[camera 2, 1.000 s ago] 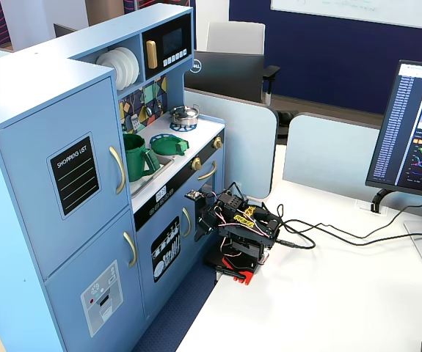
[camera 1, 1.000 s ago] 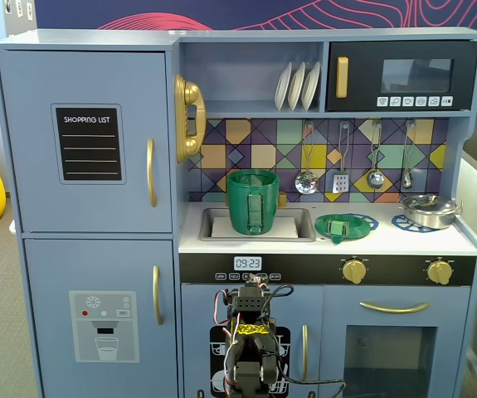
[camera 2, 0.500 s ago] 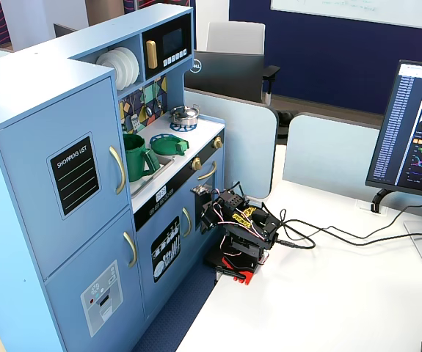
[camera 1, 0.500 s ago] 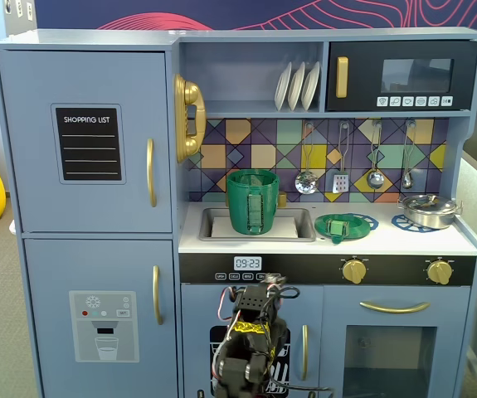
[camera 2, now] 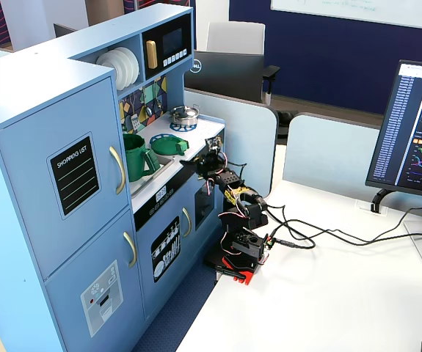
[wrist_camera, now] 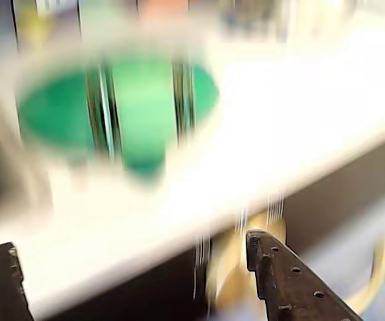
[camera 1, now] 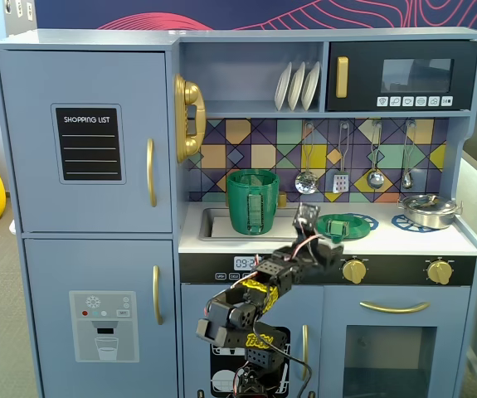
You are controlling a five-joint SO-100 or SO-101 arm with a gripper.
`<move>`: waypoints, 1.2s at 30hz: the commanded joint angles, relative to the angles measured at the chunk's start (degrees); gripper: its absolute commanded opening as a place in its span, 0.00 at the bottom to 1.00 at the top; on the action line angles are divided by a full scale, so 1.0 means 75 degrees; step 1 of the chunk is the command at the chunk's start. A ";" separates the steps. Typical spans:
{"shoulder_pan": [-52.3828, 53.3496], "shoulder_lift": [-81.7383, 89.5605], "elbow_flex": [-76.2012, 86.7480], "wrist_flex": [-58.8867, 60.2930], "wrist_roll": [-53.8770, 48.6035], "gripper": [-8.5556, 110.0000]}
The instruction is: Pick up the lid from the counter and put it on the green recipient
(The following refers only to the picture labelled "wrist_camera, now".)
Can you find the green round recipient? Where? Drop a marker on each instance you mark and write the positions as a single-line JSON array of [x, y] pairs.
[[58, 107]]

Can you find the yellow round knob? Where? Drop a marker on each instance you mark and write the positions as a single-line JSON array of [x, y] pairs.
[[229, 267]]

